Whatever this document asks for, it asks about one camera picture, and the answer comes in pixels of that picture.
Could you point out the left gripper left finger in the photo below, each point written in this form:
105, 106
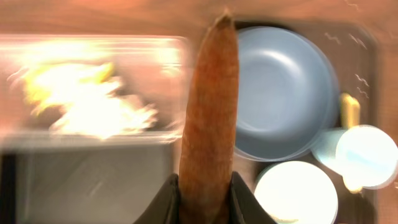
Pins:
163, 209

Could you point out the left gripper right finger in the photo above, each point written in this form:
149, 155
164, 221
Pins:
243, 206

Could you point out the light blue rice bowl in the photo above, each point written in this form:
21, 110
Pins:
297, 192

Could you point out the orange carrot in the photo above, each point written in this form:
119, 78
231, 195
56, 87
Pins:
209, 134

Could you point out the white napkin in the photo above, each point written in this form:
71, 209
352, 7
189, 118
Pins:
103, 114

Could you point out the dark blue plate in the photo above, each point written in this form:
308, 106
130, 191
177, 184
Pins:
288, 94

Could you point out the light blue cup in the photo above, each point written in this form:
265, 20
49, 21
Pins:
365, 156

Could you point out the green yellow snack wrapper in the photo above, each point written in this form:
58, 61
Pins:
61, 84

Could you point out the black tray bin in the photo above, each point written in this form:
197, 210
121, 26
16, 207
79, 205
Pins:
105, 185

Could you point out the yellow plastic spoon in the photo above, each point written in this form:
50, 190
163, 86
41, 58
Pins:
349, 117

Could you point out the clear plastic bin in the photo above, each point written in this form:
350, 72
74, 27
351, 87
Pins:
154, 68

